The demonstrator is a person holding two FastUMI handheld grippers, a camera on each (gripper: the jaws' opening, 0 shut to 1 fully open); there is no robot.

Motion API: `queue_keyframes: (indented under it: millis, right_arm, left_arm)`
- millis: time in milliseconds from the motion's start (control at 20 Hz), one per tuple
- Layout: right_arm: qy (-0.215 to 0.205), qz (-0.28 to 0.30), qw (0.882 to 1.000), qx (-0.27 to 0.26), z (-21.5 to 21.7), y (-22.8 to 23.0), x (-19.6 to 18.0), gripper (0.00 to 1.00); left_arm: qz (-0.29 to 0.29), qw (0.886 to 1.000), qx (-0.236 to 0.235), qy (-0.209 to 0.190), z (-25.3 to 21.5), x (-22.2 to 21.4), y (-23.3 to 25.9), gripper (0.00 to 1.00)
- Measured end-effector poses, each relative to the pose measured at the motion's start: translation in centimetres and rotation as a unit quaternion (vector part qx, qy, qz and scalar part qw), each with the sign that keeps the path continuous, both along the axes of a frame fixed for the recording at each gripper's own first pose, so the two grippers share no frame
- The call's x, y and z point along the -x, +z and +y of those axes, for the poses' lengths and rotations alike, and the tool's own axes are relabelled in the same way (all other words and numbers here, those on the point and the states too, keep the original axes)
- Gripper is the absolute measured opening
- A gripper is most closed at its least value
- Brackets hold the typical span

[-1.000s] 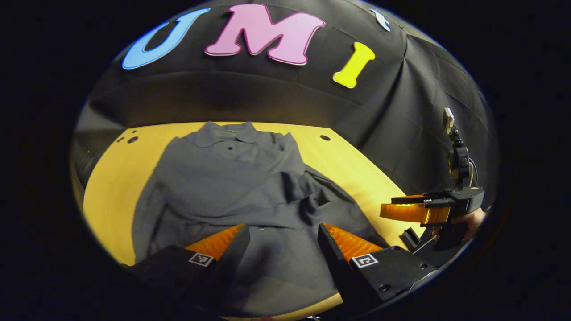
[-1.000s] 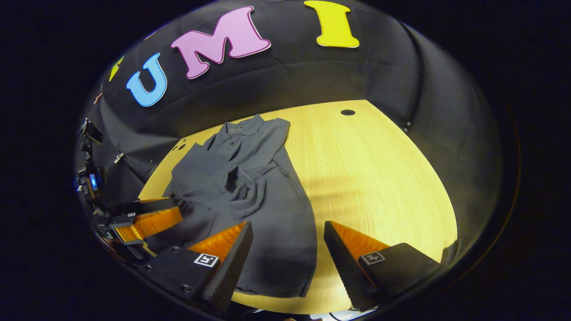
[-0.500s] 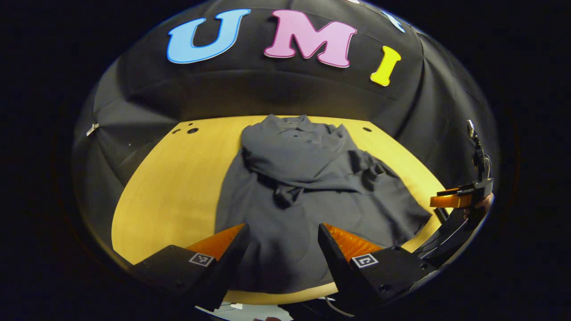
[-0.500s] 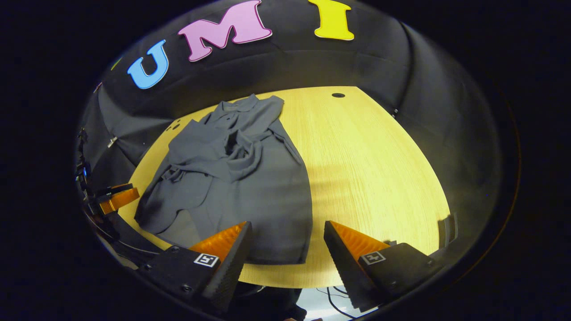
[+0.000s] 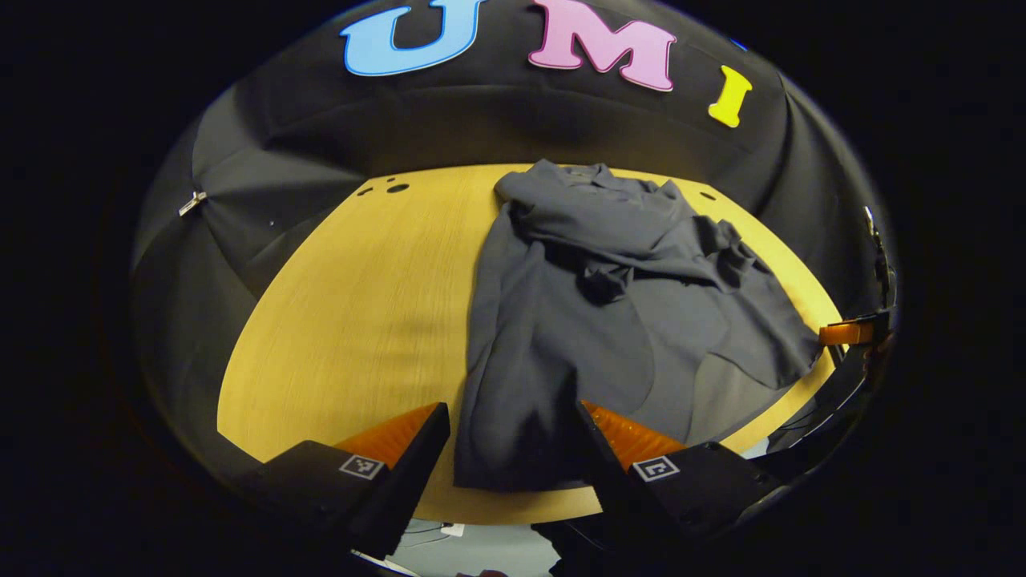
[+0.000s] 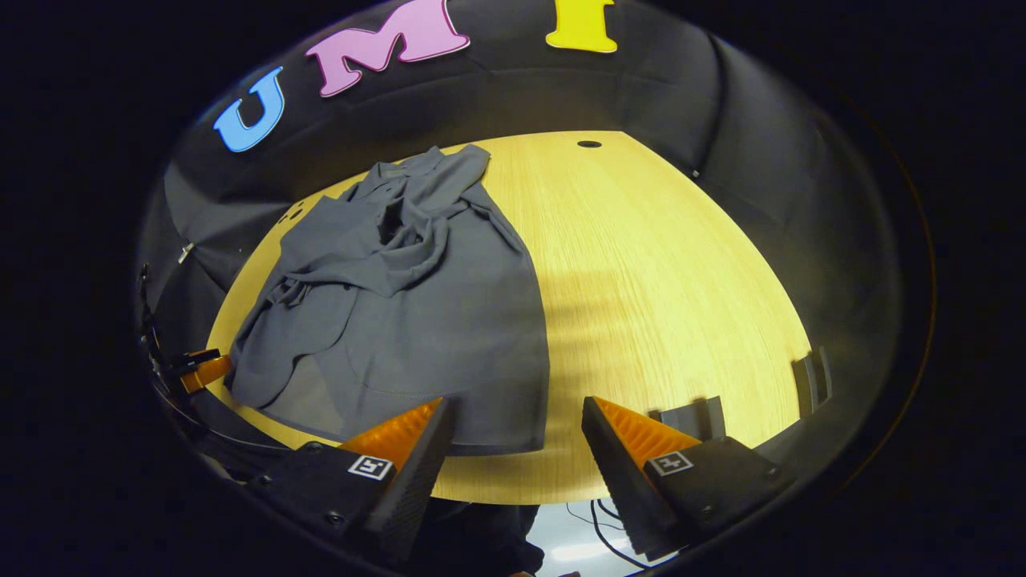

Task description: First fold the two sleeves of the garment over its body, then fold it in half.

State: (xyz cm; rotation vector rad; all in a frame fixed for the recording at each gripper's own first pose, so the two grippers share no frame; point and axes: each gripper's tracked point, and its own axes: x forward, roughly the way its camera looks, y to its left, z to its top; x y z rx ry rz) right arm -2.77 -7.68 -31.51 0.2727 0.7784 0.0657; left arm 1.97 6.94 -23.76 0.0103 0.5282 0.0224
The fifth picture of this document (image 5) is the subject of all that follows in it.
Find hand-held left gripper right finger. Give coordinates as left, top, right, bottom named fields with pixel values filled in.
left=573, top=400, right=790, bottom=554

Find black backdrop cloth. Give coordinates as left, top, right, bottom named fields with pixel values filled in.
left=132, top=0, right=895, bottom=482

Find grey long-sleeved shirt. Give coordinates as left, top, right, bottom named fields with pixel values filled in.
left=454, top=159, right=825, bottom=491

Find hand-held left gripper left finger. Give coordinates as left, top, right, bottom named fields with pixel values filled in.
left=240, top=401, right=451, bottom=562

